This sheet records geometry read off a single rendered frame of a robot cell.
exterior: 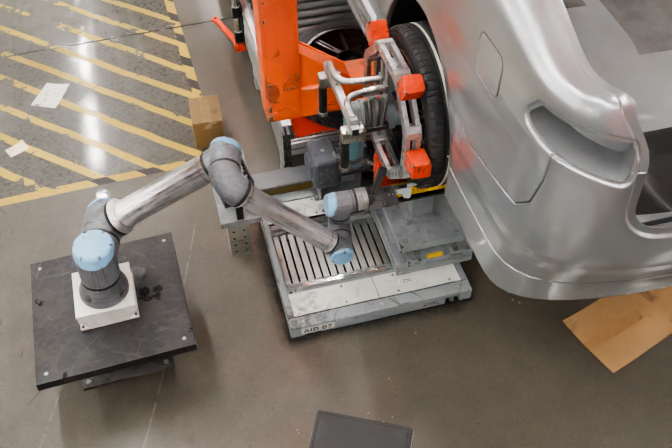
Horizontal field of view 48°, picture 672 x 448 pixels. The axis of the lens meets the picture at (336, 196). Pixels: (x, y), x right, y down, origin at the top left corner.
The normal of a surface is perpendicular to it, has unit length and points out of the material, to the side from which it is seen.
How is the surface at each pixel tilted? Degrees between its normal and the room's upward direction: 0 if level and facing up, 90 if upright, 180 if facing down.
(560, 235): 90
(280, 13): 90
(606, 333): 1
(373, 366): 0
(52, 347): 0
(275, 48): 90
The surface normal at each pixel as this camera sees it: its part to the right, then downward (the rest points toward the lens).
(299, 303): 0.00, -0.69
